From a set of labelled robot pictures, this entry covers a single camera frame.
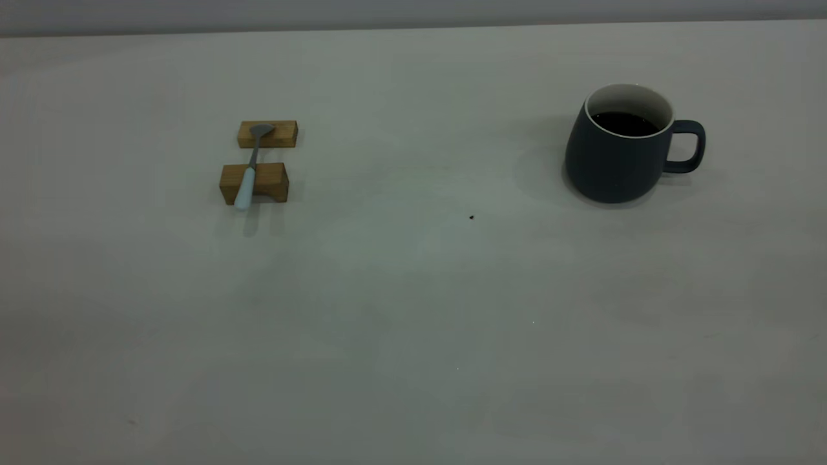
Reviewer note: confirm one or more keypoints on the notched wooden block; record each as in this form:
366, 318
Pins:
271, 181

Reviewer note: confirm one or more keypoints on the dark grey coffee mug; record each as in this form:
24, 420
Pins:
607, 165

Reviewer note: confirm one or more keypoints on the small wooden block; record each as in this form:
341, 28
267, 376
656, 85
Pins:
284, 134

